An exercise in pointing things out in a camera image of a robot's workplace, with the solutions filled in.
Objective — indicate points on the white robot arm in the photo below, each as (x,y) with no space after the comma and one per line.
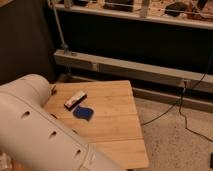
(39,141)

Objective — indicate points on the wooden table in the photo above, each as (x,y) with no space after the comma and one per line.
(114,127)

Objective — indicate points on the orange carrot toy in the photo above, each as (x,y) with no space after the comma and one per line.
(53,90)

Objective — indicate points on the metal pole stand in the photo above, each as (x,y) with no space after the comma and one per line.
(64,45)

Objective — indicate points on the white shelf ledge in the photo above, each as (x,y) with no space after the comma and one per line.
(138,17)

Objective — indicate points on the black object on shelf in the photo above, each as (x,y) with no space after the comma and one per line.
(175,9)

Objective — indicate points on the grey metal rail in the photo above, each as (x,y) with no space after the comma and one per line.
(135,70)

